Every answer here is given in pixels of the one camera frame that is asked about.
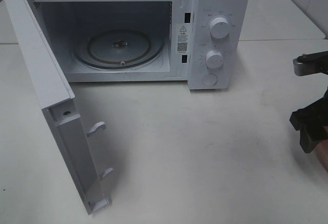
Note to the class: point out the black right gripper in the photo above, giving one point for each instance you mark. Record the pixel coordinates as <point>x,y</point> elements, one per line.
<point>311,121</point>

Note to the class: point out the pink plate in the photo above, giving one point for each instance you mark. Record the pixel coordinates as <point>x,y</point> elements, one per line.
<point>321,151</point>

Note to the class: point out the white microwave door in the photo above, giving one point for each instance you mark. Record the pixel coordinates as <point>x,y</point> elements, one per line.
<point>56,100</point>

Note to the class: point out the round white door button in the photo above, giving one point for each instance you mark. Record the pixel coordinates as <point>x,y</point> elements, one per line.
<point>209,80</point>

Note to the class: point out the lower white dial knob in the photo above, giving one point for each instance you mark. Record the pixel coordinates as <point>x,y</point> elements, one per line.
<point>214,59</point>

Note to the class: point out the white dial knob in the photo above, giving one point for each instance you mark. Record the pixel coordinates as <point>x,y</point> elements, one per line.
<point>219,27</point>
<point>214,59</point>

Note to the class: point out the upper white dial knob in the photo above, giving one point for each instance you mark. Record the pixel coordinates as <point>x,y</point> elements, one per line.
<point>219,27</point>

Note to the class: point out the white warning label sticker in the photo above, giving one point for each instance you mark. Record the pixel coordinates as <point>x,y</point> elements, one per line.
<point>183,32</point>

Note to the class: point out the glass microwave turntable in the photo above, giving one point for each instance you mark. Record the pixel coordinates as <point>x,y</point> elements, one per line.
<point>118,49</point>

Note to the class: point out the white microwave oven body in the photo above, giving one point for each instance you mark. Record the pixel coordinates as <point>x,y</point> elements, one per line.
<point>65,21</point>

